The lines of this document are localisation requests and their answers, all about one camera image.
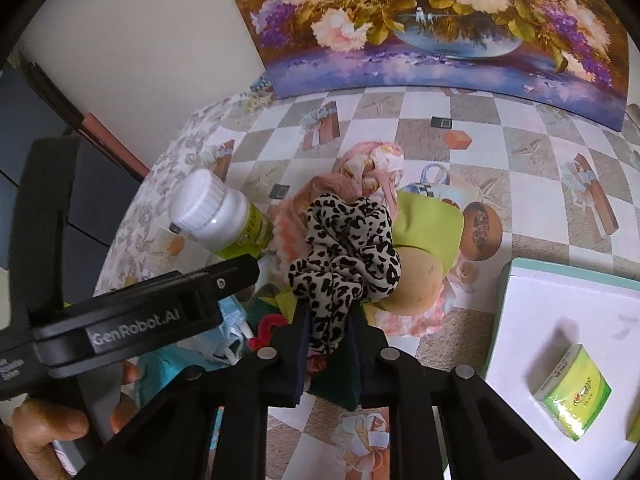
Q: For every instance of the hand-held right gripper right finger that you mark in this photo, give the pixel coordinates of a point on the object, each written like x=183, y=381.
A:
x=354, y=360

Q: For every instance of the pink white striped cloth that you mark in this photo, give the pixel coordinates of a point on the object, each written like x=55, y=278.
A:
x=287, y=230

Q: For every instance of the small green carton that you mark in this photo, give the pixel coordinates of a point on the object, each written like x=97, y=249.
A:
x=635, y=430
x=575, y=390

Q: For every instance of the pink board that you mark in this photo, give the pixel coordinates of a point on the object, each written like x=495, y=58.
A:
x=107, y=142

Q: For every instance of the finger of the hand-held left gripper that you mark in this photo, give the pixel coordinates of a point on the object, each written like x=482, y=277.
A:
x=235, y=272

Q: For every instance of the dark cabinet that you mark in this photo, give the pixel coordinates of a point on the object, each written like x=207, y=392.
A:
x=100, y=200

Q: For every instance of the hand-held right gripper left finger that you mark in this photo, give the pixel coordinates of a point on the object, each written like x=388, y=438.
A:
x=301, y=355

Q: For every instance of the light blue face mask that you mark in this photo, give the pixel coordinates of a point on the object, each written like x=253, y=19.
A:
x=232, y=320

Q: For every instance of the white box with teal rim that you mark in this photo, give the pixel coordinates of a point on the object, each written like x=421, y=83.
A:
x=550, y=310

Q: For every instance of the teal cloth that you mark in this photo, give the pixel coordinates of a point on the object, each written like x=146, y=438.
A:
x=160, y=375

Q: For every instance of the leopard print scrunchie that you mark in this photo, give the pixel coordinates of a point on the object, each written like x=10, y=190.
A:
x=345, y=260

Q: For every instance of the white bottle with green label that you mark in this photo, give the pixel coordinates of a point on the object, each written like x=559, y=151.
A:
x=210, y=205

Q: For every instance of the lime green cloth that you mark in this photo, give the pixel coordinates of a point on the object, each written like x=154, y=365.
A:
x=425, y=225

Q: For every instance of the yellow and green sponge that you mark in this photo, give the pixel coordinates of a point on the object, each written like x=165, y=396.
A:
x=417, y=280

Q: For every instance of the flower vase painting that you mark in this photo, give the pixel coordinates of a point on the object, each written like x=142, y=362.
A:
x=400, y=35

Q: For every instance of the checkered printed tablecloth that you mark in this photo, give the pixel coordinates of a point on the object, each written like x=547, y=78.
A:
x=400, y=115

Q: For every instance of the pink floral scrunchie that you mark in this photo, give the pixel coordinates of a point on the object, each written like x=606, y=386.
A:
x=370, y=160

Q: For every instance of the person's left hand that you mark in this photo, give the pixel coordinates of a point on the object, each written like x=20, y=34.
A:
x=45, y=427

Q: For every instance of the red plastic item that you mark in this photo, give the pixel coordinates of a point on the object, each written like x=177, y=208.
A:
x=265, y=330

